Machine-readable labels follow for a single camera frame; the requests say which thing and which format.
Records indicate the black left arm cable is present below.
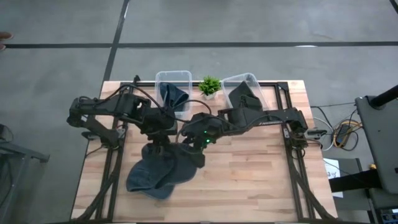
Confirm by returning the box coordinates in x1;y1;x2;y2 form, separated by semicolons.
102;83;167;114

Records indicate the white paper sheet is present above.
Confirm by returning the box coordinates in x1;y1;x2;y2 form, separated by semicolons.
323;157;345;199

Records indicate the black aluminium table frame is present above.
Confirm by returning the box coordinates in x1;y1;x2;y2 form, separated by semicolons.
73;74;340;223

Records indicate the grey metal stand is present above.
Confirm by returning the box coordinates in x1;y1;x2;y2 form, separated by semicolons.
0;123;50;224

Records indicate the yellow cable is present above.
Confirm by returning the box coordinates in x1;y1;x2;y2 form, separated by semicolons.
331;120;363;149

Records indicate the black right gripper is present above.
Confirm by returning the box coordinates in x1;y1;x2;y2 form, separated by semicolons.
177;112;225;169

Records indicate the clear plastic storage bin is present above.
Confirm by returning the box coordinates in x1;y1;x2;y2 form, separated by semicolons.
154;70;193;121
220;72;270;111

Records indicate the green plant in white pot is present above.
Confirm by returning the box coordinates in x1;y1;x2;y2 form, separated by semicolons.
198;75;222;101

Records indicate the dark grey bucket hat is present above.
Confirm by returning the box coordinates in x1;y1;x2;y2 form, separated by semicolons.
228;81;264;112

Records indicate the black power adapter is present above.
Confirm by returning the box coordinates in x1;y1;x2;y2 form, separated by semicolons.
335;124;353;146

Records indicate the grey equipment cart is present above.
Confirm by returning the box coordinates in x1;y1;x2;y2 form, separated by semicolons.
354;84;398;195

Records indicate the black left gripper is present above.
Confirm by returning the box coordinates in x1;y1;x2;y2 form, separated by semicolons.
142;106;178;156

